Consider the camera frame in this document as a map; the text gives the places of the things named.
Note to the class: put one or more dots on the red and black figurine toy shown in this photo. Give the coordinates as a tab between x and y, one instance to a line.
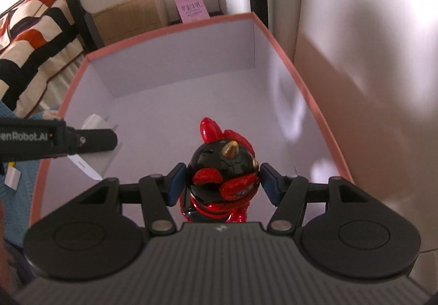
224	174

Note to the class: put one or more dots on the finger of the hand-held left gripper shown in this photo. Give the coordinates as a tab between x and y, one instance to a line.
94	141

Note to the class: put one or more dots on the small white tag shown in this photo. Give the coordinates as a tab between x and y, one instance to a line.
13	176

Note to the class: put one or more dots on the orange box with white interior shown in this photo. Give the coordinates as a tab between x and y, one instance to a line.
191	103

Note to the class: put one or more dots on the beige plush toy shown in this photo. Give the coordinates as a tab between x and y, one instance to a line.
52	115

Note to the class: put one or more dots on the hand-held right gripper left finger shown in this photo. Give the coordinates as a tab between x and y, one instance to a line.
176	185

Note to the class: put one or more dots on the striped bed cover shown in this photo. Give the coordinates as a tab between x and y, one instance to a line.
34	44

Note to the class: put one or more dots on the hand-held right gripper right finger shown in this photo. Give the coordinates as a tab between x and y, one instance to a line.
270	185

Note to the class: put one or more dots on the brown cardboard box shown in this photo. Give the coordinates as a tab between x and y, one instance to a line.
130	19

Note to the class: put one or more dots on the pink paper bag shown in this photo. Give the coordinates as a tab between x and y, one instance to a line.
191	7

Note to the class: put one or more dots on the white charger plug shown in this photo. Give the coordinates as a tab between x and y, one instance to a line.
95	151

